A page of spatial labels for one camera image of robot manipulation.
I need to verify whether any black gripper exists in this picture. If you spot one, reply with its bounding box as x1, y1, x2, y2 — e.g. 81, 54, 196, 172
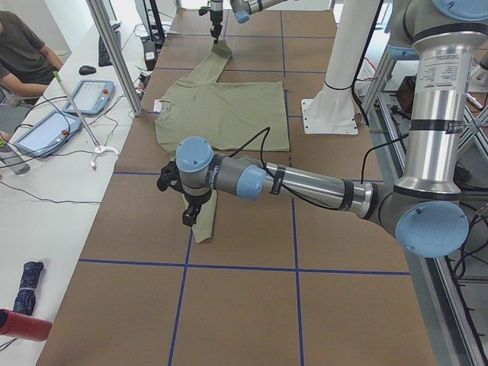
209, 0, 223, 38
182, 193, 209, 226

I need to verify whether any green long-sleeve shirt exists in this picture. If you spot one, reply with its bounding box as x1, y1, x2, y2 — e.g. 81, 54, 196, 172
155, 40, 289, 242

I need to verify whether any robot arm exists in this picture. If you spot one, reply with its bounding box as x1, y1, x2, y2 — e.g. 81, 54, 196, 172
198, 0, 284, 43
175, 1, 487, 258

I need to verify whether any black power adapter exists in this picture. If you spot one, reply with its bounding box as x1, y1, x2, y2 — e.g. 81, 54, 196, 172
143, 40, 158, 71

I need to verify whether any white shirt price tag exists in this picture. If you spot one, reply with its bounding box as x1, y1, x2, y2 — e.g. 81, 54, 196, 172
153, 100, 166, 114

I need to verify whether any brown paper table cover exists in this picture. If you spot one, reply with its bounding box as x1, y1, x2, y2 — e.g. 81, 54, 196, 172
37, 11, 437, 365

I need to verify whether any black keyboard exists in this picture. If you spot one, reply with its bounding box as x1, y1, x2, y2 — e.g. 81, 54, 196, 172
98, 30, 121, 67

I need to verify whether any black computer mouse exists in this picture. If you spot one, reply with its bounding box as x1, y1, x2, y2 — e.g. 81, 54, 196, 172
79, 65, 97, 75

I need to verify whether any far teach pendant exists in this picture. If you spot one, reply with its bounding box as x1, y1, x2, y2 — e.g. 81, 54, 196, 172
71, 79, 115, 116

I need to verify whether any teach pendant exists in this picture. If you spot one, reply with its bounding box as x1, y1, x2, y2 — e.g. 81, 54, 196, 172
14, 111, 82, 158
71, 79, 115, 116

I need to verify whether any near teach pendant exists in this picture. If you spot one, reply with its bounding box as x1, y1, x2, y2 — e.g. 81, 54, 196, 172
14, 111, 82, 158

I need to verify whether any folded blue umbrella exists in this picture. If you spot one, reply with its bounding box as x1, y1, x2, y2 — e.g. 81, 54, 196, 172
13, 262, 44, 316

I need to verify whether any seated person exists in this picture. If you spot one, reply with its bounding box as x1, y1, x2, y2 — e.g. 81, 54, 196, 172
1, 11, 63, 98

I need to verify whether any red cylinder bottle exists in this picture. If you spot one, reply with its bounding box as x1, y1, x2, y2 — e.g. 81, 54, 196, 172
1, 309, 52, 342

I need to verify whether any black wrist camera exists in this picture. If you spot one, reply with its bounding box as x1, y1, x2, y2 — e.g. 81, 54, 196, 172
156, 161, 184, 193
198, 5, 210, 16

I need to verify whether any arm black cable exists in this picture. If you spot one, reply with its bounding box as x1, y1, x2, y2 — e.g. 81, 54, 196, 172
224, 127, 411, 211

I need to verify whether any aluminium frame post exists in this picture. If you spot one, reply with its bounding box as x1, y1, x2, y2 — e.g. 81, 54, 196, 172
86, 0, 143, 117

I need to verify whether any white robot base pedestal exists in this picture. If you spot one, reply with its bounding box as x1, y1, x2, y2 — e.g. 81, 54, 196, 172
301, 0, 383, 135

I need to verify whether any black table cable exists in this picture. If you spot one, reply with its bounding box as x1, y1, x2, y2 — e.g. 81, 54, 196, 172
0, 91, 130, 205

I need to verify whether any aluminium side frame rail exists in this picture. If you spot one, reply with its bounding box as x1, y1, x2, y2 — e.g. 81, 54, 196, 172
361, 45, 488, 366

